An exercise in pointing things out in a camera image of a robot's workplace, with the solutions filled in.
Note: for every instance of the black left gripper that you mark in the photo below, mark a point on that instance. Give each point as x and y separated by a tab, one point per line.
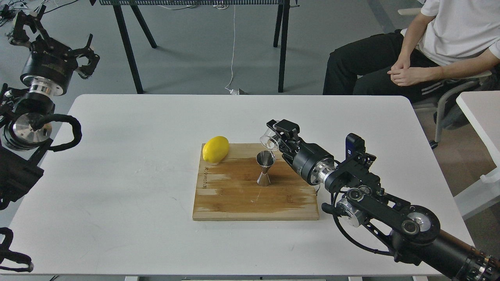
45	66

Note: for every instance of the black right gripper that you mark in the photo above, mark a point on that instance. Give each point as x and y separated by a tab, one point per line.
305	159

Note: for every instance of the clear glass measuring cup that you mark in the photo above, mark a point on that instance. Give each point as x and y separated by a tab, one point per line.
270	140

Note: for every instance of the steel double jigger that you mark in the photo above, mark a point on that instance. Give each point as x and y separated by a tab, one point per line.
265	160

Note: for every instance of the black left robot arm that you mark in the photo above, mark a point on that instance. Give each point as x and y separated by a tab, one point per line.
29	125

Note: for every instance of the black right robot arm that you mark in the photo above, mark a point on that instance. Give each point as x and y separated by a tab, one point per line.
412	233

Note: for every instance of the person's left hand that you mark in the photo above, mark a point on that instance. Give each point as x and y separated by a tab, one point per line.
415	75

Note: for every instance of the person's right hand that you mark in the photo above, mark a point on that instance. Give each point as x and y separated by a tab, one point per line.
398	66

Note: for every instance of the yellow lemon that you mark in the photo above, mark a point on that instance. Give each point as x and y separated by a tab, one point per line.
216	149

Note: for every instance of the wooden cutting board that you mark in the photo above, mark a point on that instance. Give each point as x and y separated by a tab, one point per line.
228	190

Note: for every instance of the grey chair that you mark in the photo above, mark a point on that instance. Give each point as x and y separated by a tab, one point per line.
447	113

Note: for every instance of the seated person white shirt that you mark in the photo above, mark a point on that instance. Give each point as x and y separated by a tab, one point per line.
462	36

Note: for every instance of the white side table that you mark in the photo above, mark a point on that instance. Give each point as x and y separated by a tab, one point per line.
482	109

